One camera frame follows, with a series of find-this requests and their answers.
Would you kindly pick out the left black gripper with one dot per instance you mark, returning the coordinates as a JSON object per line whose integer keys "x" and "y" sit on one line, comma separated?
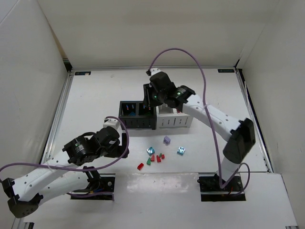
{"x": 123, "y": 145}

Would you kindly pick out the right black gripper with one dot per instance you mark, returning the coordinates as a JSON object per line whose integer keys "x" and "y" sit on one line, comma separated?
{"x": 146, "y": 94}

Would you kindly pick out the lilac lego brick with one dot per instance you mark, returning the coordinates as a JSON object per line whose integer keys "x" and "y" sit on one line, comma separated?
{"x": 166, "y": 140}

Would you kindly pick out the green sloped lego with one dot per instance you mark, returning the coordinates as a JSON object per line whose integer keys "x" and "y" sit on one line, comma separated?
{"x": 148, "y": 161}

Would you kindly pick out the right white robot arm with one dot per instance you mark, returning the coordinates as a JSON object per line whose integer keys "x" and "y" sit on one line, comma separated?
{"x": 238, "y": 134}

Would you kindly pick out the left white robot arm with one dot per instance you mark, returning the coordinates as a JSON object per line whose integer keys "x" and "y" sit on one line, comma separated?
{"x": 67, "y": 173}

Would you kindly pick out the black double bin container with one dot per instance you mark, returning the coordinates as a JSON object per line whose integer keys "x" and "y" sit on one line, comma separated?
{"x": 140, "y": 121}

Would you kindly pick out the white double bin container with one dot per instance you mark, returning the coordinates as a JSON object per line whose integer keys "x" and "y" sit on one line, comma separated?
{"x": 169, "y": 118}

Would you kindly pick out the red lego brick front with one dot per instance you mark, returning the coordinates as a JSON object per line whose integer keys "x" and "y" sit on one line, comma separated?
{"x": 140, "y": 166}

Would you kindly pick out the red sloped lego piece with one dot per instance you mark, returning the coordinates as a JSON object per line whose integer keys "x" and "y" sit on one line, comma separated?
{"x": 158, "y": 159}

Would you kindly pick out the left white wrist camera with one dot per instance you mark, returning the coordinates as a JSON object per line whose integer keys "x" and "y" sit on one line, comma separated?
{"x": 114, "y": 123}

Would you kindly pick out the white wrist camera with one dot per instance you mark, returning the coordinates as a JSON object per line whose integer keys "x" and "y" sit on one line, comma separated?
{"x": 114, "y": 123}
{"x": 153, "y": 71}

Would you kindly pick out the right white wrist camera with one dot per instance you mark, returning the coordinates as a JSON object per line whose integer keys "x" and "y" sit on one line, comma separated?
{"x": 153, "y": 71}

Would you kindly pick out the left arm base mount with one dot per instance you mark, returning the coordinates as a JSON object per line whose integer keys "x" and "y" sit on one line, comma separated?
{"x": 99, "y": 187}

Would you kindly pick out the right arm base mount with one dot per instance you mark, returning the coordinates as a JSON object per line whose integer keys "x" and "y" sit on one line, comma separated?
{"x": 211, "y": 191}

